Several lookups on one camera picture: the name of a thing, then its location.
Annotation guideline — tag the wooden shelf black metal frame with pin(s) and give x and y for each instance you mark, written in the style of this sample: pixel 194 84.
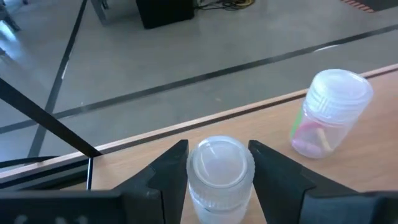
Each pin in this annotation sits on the wooden shelf black metal frame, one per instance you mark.
pixel 342 174

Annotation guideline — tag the black metal table frame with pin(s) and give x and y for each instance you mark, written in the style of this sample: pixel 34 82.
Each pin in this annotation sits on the black metal table frame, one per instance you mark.
pixel 46 180

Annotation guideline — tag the pink bottle with green label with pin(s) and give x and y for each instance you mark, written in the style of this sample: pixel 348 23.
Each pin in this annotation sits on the pink bottle with green label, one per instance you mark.
pixel 329 124

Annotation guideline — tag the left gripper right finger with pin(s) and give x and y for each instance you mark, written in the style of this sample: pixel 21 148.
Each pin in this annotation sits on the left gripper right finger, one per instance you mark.
pixel 276 186

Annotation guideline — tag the black floor cabinet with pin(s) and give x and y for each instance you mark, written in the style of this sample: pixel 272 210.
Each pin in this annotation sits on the black floor cabinet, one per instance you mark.
pixel 164 12

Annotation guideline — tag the striped floor mat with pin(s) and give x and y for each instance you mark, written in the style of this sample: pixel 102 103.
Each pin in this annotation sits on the striped floor mat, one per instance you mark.
pixel 370 4

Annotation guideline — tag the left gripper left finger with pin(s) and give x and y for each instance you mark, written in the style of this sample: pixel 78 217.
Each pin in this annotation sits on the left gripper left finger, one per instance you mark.
pixel 164 186

